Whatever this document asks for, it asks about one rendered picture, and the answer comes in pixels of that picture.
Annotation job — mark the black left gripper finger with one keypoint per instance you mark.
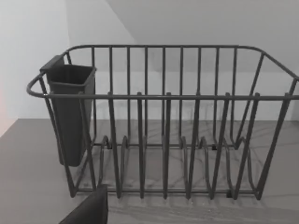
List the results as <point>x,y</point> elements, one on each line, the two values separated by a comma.
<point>93,207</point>

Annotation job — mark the dark grey cutlery holder cup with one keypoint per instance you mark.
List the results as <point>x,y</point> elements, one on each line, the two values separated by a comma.
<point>70,112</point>

